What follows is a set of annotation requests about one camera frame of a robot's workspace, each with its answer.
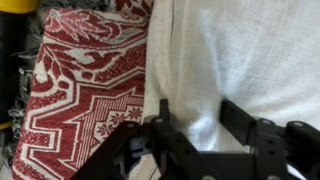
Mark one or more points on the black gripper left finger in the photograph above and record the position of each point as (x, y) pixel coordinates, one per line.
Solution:
(156, 150)

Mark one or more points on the red white patterned blanket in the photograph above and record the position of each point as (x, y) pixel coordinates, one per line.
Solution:
(86, 83)

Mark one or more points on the black yellow flashlight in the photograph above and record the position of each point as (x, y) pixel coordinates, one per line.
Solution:
(10, 60)

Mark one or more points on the white pillow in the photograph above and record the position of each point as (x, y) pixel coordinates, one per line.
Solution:
(240, 56)

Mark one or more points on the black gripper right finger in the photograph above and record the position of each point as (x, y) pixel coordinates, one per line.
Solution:
(276, 146)

